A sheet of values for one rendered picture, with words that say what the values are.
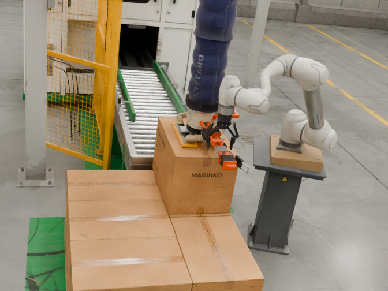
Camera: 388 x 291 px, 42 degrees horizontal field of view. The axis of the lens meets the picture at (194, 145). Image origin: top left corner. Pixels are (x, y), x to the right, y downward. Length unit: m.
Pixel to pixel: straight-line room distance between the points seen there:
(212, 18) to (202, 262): 1.35
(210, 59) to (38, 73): 1.60
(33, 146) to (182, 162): 1.71
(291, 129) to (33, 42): 2.01
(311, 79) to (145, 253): 1.36
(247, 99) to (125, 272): 1.08
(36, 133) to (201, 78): 1.75
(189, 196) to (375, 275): 1.65
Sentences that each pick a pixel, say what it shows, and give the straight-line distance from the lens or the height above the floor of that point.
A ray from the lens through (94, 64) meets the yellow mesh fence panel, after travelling 4.28.
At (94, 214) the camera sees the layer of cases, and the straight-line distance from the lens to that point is 3.10.
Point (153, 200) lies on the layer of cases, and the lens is 3.29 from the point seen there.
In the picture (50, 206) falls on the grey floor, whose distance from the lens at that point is 4.17.
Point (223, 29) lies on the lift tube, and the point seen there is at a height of 1.67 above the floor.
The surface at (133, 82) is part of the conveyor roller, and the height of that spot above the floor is 0.54.
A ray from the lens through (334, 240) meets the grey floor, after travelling 4.32.
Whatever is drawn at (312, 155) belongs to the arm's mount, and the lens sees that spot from 3.62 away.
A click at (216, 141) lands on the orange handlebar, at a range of 2.87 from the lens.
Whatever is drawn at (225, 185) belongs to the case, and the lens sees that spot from 3.14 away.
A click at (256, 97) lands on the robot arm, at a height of 1.44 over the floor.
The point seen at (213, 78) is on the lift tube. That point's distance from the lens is 3.02.
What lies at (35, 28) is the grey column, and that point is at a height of 1.31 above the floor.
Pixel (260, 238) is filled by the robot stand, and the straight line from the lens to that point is 3.93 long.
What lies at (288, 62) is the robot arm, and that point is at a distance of 3.08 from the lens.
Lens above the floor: 2.26
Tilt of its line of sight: 25 degrees down
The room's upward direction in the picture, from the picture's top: 9 degrees clockwise
